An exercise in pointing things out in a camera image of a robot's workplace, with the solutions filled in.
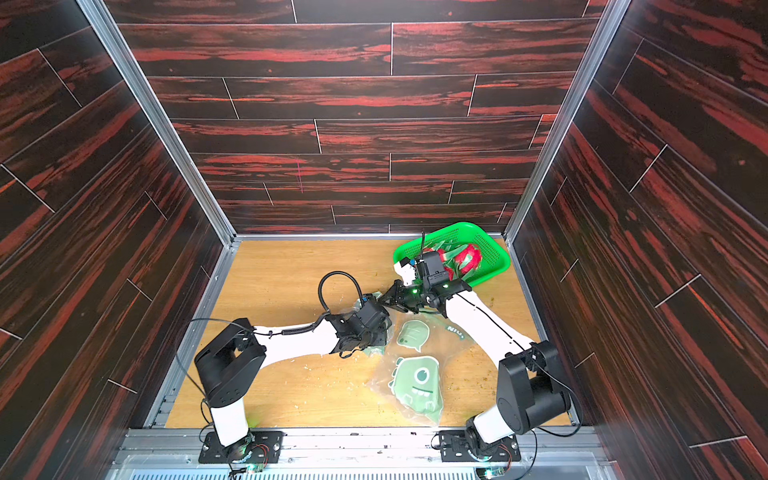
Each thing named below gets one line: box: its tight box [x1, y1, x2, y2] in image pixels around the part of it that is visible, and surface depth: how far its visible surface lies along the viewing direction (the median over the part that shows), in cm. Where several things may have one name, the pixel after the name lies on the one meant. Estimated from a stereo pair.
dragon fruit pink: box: [455, 243, 482, 274], surface depth 104 cm
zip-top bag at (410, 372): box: [369, 311, 473, 426], surface depth 80 cm
